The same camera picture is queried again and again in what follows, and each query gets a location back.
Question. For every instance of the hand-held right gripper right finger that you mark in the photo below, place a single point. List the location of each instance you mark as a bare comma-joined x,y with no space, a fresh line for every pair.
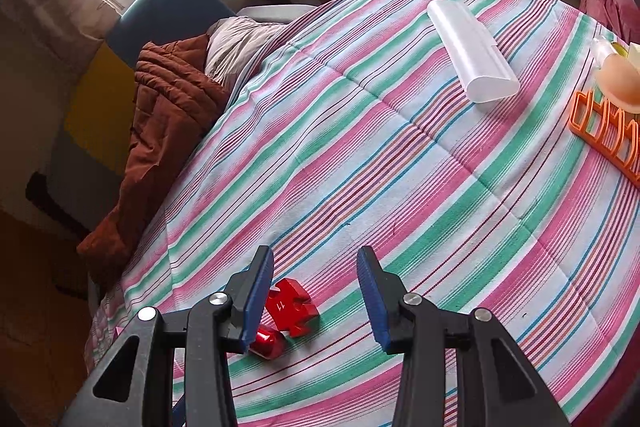
375,302

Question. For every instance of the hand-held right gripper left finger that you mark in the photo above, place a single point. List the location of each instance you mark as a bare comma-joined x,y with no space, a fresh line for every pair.
257,302

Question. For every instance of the red metal puzzle block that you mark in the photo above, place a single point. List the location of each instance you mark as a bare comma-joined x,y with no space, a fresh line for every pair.
292,307

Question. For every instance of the red metal cylinder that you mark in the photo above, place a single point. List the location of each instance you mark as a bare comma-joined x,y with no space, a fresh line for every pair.
267,342

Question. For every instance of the striped bed sheet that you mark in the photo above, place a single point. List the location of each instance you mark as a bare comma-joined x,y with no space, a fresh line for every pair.
400,157

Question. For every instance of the brown quilt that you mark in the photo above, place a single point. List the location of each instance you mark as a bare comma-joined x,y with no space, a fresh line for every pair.
165,122

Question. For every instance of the grey yellow blue headboard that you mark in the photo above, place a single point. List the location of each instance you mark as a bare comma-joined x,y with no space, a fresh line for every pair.
95,107

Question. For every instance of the pale pink pillow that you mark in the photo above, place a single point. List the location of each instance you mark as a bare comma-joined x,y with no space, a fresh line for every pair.
235,47

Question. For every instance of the translucent white case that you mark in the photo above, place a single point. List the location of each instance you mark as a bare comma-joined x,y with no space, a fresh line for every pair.
475,57

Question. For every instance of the orange plastic rack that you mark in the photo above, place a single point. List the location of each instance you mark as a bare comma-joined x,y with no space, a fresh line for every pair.
597,146

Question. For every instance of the beige egg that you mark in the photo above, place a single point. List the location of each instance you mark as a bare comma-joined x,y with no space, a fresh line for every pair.
620,82

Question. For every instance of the yellow plastic piece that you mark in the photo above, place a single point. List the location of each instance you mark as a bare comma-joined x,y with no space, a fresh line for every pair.
627,52

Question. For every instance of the beige curtain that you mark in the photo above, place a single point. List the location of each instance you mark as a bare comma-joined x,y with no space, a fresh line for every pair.
45,7

